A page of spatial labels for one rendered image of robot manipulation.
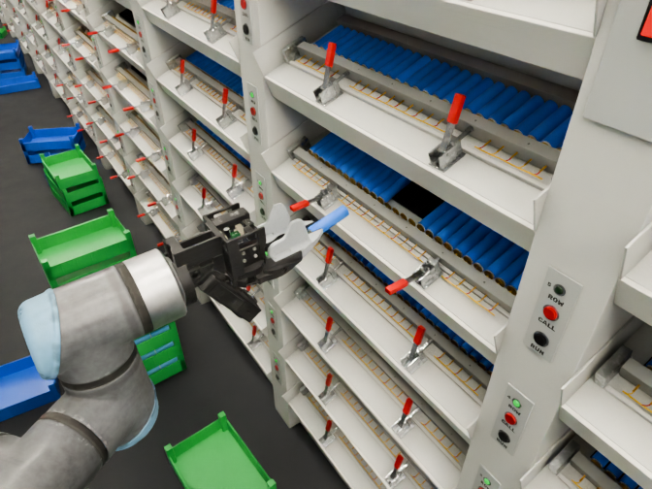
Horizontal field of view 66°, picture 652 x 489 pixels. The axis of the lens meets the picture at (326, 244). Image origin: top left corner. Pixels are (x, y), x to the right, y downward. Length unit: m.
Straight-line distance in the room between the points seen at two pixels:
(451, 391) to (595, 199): 0.47
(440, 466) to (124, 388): 0.63
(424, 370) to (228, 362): 1.12
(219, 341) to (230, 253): 1.41
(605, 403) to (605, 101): 0.36
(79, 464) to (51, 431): 0.05
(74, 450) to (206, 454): 1.12
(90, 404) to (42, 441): 0.06
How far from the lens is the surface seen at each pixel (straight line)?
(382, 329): 0.98
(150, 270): 0.61
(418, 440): 1.08
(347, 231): 0.89
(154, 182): 2.33
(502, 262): 0.77
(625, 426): 0.69
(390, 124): 0.76
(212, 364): 1.94
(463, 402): 0.90
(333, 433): 1.53
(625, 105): 0.50
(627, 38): 0.49
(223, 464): 1.70
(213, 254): 0.63
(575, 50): 0.53
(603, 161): 0.52
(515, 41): 0.57
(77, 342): 0.60
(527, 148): 0.65
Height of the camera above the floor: 1.46
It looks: 37 degrees down
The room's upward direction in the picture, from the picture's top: straight up
